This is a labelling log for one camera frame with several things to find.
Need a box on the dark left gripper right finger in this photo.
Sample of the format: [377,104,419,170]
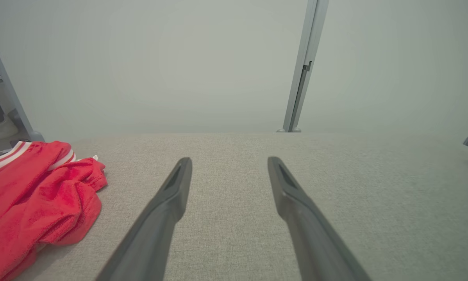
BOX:
[268,157,371,281]

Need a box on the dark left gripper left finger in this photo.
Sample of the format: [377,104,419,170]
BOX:
[95,157,193,281]

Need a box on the red garment striped white trim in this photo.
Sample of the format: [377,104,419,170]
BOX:
[0,140,108,281]

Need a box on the grey double partition post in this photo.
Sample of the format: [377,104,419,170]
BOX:
[277,0,329,133]

